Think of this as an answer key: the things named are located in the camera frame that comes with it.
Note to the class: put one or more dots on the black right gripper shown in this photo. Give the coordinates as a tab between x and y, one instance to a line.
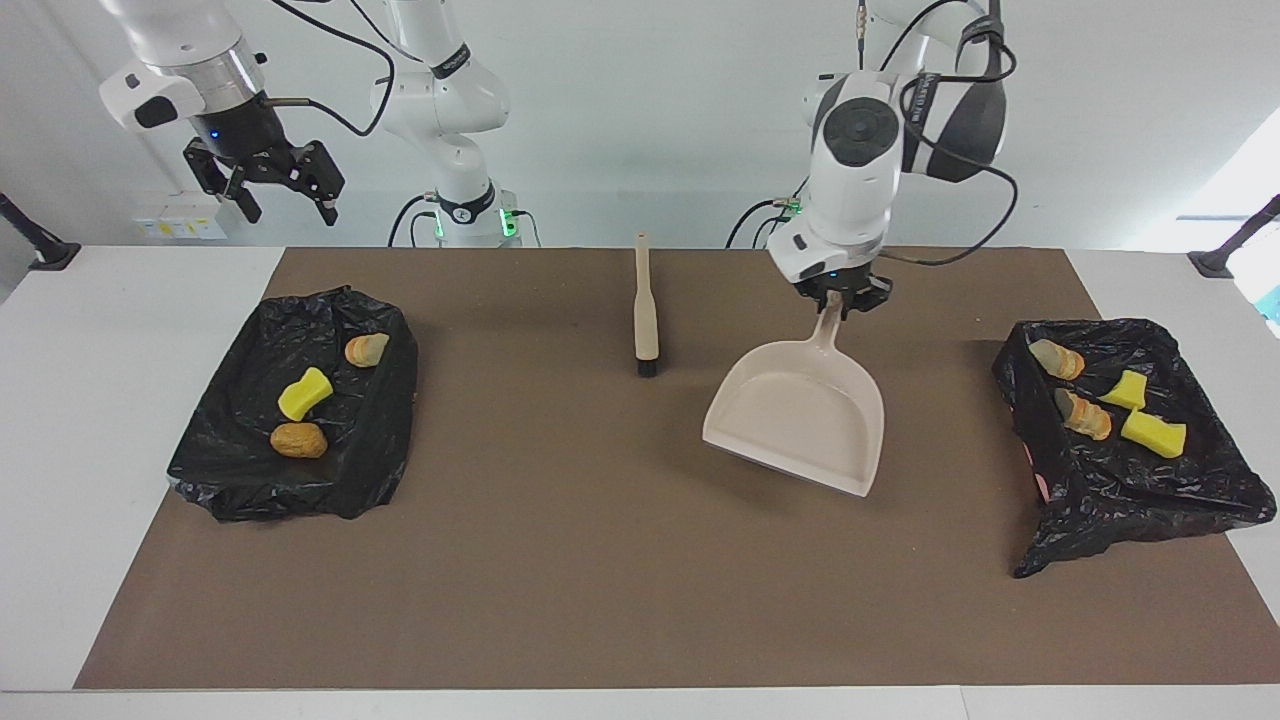
245	140

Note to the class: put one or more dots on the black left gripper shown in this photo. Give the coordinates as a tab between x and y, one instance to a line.
845	282

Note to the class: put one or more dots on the beige plastic dustpan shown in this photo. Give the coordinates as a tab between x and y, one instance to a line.
800	420

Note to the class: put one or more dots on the beige brush black bristles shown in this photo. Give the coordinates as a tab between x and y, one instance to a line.
646	320

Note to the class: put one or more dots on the orange striped toy croissant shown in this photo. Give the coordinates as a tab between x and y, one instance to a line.
1058	359

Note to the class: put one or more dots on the brown toy potato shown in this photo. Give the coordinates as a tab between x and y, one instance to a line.
299	440

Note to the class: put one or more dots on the pale yellow chip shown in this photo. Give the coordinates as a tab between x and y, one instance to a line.
1085	416

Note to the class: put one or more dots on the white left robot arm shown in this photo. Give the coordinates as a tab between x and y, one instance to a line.
850	160

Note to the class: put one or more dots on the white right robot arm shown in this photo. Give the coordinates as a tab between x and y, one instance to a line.
450	90

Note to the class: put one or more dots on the pink bin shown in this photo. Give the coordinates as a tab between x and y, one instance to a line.
1040	487

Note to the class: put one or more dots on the black bag lined bin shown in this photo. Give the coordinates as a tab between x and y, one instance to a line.
250	470

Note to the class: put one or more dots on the black bag over pink bin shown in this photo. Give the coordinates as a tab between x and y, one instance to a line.
1120	500

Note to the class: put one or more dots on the brown table mat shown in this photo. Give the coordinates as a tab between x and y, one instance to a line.
640	620

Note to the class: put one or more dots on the teal object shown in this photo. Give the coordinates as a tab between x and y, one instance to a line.
1272	302

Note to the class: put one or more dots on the white wall socket box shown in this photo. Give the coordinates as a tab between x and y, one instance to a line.
160	226

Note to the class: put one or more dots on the black camera stand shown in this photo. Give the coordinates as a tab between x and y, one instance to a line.
45	255
1215	262

